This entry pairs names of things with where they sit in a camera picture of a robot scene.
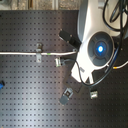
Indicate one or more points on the metal cable clip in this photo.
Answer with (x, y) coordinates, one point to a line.
(93, 94)
(59, 62)
(38, 52)

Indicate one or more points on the metal cable clip right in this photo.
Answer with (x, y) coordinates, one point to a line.
(93, 94)

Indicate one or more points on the metal cable clip middle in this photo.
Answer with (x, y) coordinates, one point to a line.
(59, 62)

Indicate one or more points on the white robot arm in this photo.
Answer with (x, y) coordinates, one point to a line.
(99, 21)

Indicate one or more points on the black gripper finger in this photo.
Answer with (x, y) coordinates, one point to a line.
(69, 39)

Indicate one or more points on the black perforated board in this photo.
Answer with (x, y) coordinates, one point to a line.
(30, 97)

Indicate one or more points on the metal cable clip left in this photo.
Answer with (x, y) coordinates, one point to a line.
(38, 52)

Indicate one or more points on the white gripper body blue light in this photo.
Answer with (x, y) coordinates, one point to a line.
(95, 53)

